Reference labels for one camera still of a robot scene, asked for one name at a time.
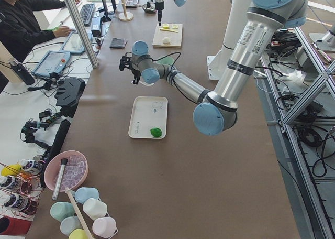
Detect clear plastic ice cubes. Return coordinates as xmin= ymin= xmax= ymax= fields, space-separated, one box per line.
xmin=60 ymin=155 xmax=88 ymax=192

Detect metal cylinder tube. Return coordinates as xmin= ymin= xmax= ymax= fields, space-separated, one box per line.
xmin=52 ymin=158 xmax=69 ymax=201

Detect yellow plastic knife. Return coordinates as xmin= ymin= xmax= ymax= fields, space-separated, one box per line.
xmin=159 ymin=28 xmax=178 ymax=33

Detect aluminium frame post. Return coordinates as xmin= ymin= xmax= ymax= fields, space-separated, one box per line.
xmin=64 ymin=0 xmax=99 ymax=69

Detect black water bottle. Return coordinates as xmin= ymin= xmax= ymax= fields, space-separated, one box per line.
xmin=8 ymin=57 xmax=35 ymax=85

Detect wooden mug tree stand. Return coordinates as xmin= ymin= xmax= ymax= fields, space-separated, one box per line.
xmin=118 ymin=0 xmax=134 ymax=21

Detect folded grey cloth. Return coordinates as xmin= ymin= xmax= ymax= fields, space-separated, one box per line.
xmin=109 ymin=38 xmax=128 ymax=49

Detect cream rabbit serving tray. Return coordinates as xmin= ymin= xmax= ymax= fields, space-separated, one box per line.
xmin=128 ymin=96 xmax=168 ymax=139

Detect black computer keyboard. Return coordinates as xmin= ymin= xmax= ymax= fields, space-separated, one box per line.
xmin=80 ymin=3 xmax=95 ymax=27

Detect cream white plastic cup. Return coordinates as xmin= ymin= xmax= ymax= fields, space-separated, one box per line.
xmin=83 ymin=198 xmax=108 ymax=221

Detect pink ribbed bowl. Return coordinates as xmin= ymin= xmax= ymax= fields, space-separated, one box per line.
xmin=44 ymin=150 xmax=88 ymax=192

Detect light blue plastic cup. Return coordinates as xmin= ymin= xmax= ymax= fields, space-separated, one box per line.
xmin=74 ymin=187 xmax=99 ymax=204

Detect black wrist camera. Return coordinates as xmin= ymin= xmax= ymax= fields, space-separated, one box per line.
xmin=119 ymin=56 xmax=132 ymax=71

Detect black long bar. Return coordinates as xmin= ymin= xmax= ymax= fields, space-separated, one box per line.
xmin=40 ymin=119 xmax=71 ymax=188

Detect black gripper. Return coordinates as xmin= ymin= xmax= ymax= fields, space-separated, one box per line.
xmin=154 ymin=0 xmax=164 ymax=26
xmin=130 ymin=63 xmax=141 ymax=84

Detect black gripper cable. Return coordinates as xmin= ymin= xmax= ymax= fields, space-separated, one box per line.
xmin=125 ymin=51 xmax=182 ymax=80

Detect green lime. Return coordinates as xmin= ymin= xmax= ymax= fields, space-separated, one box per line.
xmin=150 ymin=127 xmax=162 ymax=138

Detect copper wire bottle rack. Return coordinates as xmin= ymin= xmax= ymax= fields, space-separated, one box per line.
xmin=1 ymin=162 xmax=43 ymax=219

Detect wooden rack handle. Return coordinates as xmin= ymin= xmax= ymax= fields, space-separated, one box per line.
xmin=65 ymin=188 xmax=93 ymax=239

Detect mint green bowl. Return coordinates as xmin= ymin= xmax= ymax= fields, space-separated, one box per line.
xmin=155 ymin=56 xmax=175 ymax=65

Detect bamboo cutting board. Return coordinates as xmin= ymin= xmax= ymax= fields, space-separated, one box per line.
xmin=152 ymin=23 xmax=183 ymax=48

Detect pale pink plastic cup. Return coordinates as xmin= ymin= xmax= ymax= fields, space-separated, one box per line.
xmin=92 ymin=217 xmax=117 ymax=238

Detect computer monitor stand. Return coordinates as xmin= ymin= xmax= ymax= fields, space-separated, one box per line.
xmin=98 ymin=0 xmax=117 ymax=23

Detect mint green plastic cup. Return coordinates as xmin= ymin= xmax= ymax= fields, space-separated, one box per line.
xmin=50 ymin=202 xmax=75 ymax=222

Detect black controller device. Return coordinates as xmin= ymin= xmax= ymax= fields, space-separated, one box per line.
xmin=54 ymin=78 xmax=86 ymax=118

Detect blue teach pendant tablet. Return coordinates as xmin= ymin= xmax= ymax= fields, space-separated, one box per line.
xmin=32 ymin=51 xmax=71 ymax=78

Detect seated person in black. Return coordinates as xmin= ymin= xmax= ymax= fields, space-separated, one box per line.
xmin=1 ymin=0 xmax=73 ymax=62

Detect white steamed bun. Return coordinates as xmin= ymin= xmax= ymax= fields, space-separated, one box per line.
xmin=162 ymin=37 xmax=171 ymax=44

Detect yellow plastic cup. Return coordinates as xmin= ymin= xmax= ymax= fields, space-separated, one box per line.
xmin=68 ymin=229 xmax=88 ymax=239

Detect white ceramic spoon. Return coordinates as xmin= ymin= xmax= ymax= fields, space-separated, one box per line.
xmin=139 ymin=81 xmax=154 ymax=86

